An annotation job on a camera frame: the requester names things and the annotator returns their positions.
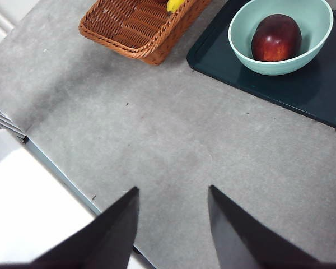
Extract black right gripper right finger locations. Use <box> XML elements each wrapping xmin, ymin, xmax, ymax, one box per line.
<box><xmin>208</xmin><ymin>185</ymin><xmax>336</xmax><ymax>269</ymax></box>

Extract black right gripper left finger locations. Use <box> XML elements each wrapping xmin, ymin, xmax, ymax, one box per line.
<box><xmin>0</xmin><ymin>187</ymin><xmax>140</xmax><ymax>269</ymax></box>

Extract teal ribbed bowl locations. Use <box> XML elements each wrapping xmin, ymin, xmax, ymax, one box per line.
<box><xmin>228</xmin><ymin>0</ymin><xmax>334</xmax><ymax>76</ymax></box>

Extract dark red plum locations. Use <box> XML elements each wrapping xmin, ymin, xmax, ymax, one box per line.
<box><xmin>251</xmin><ymin>13</ymin><xmax>302</xmax><ymax>62</ymax></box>

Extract black rectangular tray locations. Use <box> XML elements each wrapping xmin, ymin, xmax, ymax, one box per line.
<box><xmin>186</xmin><ymin>0</ymin><xmax>336</xmax><ymax>132</ymax></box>

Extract brown wicker basket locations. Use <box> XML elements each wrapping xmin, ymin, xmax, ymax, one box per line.
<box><xmin>78</xmin><ymin>0</ymin><xmax>212</xmax><ymax>66</ymax></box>

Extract yellow banana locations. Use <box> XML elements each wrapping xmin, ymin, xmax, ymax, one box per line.
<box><xmin>166</xmin><ymin>0</ymin><xmax>185</xmax><ymax>14</ymax></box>

